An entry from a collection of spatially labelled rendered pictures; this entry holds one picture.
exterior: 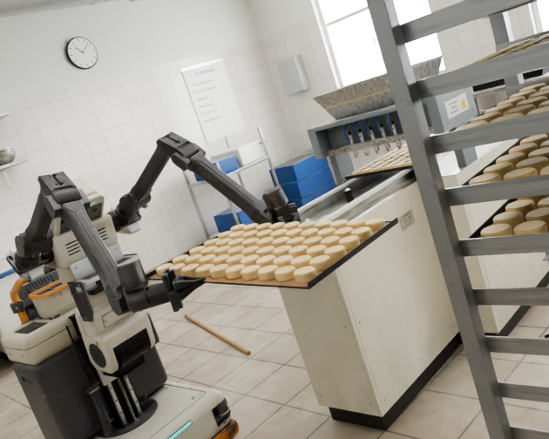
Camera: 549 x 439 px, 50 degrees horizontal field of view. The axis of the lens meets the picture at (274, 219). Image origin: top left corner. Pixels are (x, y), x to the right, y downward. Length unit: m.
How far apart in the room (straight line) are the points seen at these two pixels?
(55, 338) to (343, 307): 1.16
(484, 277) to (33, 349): 1.90
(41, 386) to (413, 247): 1.63
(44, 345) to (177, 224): 4.13
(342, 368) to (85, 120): 4.37
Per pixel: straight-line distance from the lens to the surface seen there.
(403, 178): 2.61
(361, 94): 2.77
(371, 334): 2.36
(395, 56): 0.95
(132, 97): 6.48
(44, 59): 6.19
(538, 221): 1.04
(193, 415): 2.58
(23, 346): 2.54
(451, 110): 2.64
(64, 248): 2.28
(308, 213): 2.54
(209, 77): 7.08
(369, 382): 2.38
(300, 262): 1.38
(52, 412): 2.63
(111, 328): 2.39
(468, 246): 1.02
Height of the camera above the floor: 1.38
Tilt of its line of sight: 11 degrees down
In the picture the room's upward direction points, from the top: 19 degrees counter-clockwise
